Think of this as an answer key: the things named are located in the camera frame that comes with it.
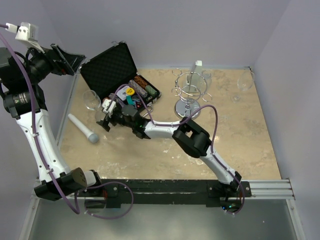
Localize brown orange chip stack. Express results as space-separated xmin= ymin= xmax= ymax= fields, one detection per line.
xmin=133 ymin=75 xmax=152 ymax=94

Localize white grey handheld tool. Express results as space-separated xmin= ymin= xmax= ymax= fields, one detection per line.
xmin=68 ymin=113 xmax=99 ymax=144

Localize grey purple chip stack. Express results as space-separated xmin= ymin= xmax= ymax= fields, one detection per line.
xmin=128 ymin=79 xmax=148 ymax=98

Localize white playing card box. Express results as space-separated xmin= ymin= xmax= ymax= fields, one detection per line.
xmin=116 ymin=85 xmax=132 ymax=101

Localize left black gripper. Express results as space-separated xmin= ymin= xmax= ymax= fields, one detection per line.
xmin=22 ymin=40 xmax=85 ymax=83

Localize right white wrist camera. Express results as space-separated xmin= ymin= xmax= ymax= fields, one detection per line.
xmin=101 ymin=98 xmax=113 ymax=116

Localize green chip stack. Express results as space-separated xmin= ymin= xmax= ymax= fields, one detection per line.
xmin=145 ymin=85 xmax=161 ymax=99

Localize teal dealer block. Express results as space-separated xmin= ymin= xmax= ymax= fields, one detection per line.
xmin=126 ymin=95 xmax=136 ymax=107

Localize chrome wine glass rack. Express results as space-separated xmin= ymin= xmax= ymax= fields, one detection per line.
xmin=171 ymin=68 xmax=209 ymax=119

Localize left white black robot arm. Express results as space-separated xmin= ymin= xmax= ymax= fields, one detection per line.
xmin=0 ymin=44 xmax=104 ymax=201

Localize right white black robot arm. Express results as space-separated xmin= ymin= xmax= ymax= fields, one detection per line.
xmin=95 ymin=99 xmax=243 ymax=197

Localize clear dealer button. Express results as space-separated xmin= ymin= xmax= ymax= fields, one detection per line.
xmin=131 ymin=95 xmax=140 ymax=101

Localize black poker chip case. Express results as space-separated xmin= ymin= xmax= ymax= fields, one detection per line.
xmin=79 ymin=41 xmax=162 ymax=112

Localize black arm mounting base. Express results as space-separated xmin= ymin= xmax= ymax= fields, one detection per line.
xmin=73 ymin=178 xmax=253 ymax=209

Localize yellow big blind button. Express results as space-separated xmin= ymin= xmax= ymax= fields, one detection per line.
xmin=126 ymin=87 xmax=135 ymax=96

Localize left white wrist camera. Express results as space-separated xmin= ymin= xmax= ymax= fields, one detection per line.
xmin=5 ymin=22 xmax=45 ymax=54

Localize clear wine glass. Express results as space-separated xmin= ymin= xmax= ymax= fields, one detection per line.
xmin=82 ymin=89 xmax=101 ymax=111
xmin=231 ymin=69 xmax=255 ymax=103

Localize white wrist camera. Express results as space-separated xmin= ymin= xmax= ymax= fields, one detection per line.
xmin=5 ymin=22 xmax=45 ymax=54
xmin=101 ymin=98 xmax=113 ymax=116

